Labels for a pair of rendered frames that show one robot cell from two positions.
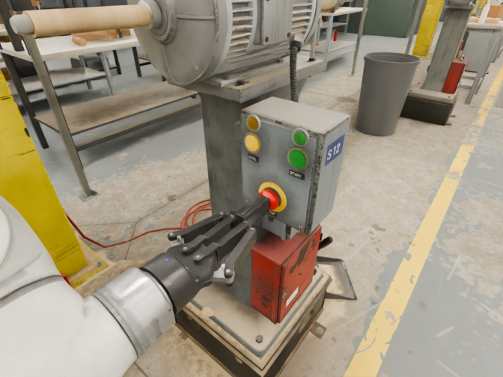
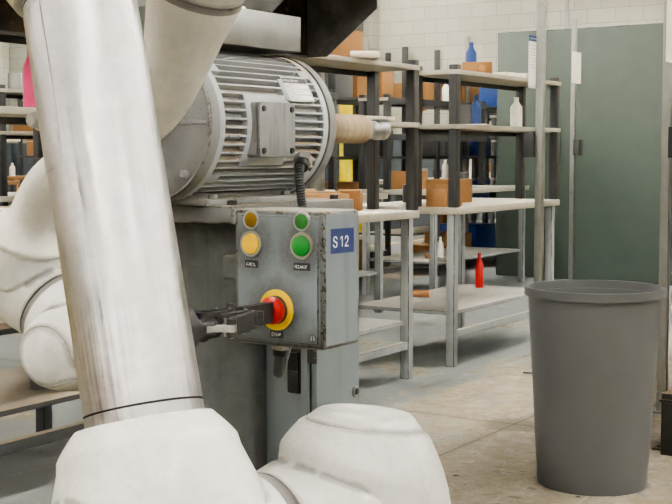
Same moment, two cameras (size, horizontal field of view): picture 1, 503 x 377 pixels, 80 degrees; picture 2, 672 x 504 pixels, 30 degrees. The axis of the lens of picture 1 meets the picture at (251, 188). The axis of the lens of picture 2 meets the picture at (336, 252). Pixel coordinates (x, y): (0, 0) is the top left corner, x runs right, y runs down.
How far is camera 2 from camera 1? 138 cm
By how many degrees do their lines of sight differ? 30
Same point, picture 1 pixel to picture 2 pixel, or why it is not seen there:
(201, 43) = (190, 148)
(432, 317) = not seen: outside the picture
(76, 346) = not seen: hidden behind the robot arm
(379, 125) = (598, 462)
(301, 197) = (309, 295)
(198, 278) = (202, 323)
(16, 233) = not seen: hidden behind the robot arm
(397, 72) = (610, 317)
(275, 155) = (277, 252)
